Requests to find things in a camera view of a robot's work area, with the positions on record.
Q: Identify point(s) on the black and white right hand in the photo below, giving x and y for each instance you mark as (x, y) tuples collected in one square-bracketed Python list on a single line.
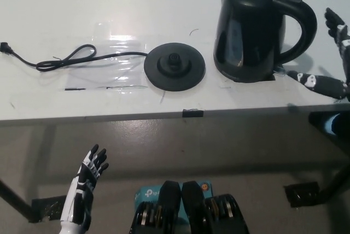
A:
[(325, 82)]

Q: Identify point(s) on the white and black left hand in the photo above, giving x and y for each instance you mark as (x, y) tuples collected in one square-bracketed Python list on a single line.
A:
[(82, 187)]

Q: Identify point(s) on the black electric kettle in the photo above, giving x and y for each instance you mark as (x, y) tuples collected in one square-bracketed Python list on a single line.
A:
[(246, 26)]

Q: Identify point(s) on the round black kettle base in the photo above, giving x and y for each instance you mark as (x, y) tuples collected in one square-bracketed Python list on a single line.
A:
[(175, 67)]

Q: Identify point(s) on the black floor tape patch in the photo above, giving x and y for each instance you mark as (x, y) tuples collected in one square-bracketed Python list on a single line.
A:
[(50, 208), (303, 193)]

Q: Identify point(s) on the blue round object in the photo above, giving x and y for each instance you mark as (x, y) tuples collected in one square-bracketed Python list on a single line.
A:
[(332, 124)]

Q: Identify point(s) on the teal tp-link box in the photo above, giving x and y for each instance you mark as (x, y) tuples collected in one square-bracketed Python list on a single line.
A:
[(149, 193)]

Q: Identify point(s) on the black table leg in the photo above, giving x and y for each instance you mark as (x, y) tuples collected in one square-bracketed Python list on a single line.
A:
[(337, 179), (15, 198)]

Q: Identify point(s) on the thin black tape strip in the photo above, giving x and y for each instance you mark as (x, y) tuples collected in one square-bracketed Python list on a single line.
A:
[(75, 89)]

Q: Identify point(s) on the small black tape piece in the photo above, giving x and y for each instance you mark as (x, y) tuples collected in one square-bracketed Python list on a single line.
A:
[(192, 112)]

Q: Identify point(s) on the clear plastic tape sheet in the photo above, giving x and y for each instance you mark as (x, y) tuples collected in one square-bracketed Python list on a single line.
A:
[(120, 53)]

